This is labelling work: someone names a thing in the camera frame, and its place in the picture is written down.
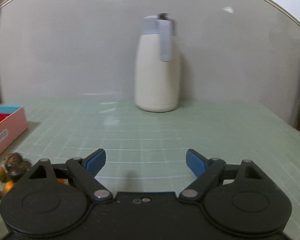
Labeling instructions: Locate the green cutting mat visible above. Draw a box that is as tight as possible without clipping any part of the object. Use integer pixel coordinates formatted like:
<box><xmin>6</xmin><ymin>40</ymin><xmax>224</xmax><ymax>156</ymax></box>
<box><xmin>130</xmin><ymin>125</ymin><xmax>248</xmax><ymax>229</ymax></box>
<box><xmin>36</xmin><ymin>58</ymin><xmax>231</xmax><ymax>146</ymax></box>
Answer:
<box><xmin>6</xmin><ymin>99</ymin><xmax>300</xmax><ymax>239</ymax></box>

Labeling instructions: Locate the dark brown chestnut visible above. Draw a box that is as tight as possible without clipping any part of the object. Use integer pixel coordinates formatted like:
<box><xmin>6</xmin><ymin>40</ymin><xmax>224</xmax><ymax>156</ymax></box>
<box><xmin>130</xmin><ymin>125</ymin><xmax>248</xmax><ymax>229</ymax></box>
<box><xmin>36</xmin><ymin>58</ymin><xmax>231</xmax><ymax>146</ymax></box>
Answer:
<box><xmin>4</xmin><ymin>152</ymin><xmax>23</xmax><ymax>171</ymax></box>

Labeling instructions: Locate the red pink cardboard box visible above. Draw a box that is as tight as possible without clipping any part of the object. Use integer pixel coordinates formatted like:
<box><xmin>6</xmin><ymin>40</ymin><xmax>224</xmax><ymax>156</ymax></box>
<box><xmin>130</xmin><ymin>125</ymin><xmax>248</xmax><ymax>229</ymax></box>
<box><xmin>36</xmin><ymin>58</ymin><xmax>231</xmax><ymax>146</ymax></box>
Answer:
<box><xmin>0</xmin><ymin>105</ymin><xmax>28</xmax><ymax>155</ymax></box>

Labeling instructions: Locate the white thermos jug blue lid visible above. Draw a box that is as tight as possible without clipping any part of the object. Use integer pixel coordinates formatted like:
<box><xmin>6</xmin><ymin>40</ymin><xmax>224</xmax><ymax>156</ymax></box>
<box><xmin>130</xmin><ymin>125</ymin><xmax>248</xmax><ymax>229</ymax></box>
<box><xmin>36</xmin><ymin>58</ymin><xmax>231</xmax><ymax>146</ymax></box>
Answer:
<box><xmin>134</xmin><ymin>12</ymin><xmax>181</xmax><ymax>113</ymax></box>

